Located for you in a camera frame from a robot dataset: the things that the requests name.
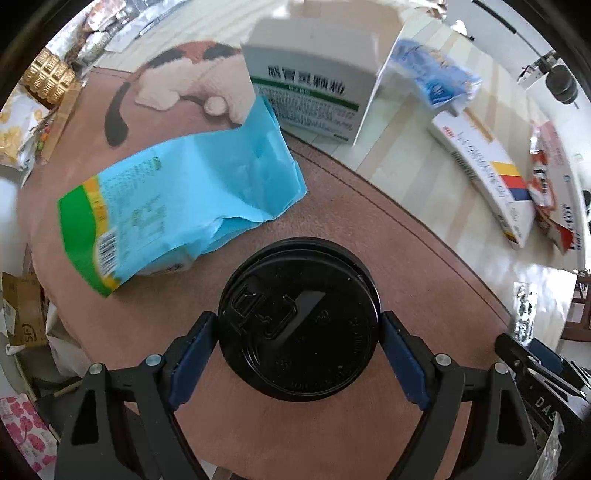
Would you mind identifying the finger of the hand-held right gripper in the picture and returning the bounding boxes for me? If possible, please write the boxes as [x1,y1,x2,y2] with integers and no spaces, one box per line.
[495,333,583,398]
[530,339,578,384]

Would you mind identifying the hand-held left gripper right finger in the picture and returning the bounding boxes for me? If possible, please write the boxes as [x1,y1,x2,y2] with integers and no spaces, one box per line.
[379,310,543,480]

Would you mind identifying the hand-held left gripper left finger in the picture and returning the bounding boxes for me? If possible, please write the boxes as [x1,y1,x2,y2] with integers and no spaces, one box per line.
[54,310,218,480]

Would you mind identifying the black plastic cup lid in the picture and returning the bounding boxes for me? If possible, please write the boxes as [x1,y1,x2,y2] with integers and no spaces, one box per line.
[218,237,383,401]

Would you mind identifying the red white packet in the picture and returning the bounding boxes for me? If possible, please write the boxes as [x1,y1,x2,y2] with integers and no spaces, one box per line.
[526,121,583,254]

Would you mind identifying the blue green snack bag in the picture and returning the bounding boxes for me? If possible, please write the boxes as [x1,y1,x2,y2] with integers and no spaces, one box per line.
[58,95,308,297]

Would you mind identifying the white striped medicine box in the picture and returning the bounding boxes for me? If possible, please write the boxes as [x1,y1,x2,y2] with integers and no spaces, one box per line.
[427,111,536,250]

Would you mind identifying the blue white wrapper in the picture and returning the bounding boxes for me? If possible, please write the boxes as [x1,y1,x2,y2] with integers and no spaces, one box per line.
[392,38,482,109]

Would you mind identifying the white green medicine box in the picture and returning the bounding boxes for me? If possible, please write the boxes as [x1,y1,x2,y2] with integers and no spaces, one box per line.
[240,18,404,147]

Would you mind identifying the clear plastic blister sheet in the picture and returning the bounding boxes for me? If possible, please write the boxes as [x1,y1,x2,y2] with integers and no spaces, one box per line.
[512,281,539,343]

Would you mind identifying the wooden chair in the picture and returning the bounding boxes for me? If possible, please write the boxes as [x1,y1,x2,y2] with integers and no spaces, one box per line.
[567,270,591,343]

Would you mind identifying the white cloth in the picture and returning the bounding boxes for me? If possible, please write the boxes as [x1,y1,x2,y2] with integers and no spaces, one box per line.
[46,305,95,381]

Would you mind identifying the pink cat print tablecloth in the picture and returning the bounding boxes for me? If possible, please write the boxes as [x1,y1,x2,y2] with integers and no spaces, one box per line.
[18,0,578,480]

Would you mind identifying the cardboard box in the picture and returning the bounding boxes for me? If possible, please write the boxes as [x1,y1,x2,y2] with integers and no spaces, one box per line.
[0,271,49,347]

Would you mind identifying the pink floral paper bag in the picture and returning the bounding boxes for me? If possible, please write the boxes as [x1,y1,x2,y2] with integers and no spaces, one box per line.
[0,396,58,472]

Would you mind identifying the black dumbbell weights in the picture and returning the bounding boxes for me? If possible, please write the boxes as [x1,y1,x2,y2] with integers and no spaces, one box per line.
[545,65,580,107]

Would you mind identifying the brown paper card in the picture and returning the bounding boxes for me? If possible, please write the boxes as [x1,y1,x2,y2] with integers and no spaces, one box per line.
[41,80,88,162]

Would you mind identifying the yellow chips bag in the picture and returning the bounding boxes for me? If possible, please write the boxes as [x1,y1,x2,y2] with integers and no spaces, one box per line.
[0,90,49,169]

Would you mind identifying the gold textured bottle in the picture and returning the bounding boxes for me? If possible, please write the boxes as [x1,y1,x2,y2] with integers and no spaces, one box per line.
[21,50,77,109]

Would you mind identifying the silver foil packet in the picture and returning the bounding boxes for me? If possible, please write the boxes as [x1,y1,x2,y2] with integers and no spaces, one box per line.
[83,0,190,51]

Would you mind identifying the white exercise machine frame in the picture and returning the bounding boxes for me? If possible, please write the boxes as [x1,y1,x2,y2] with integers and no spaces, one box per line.
[517,50,557,88]

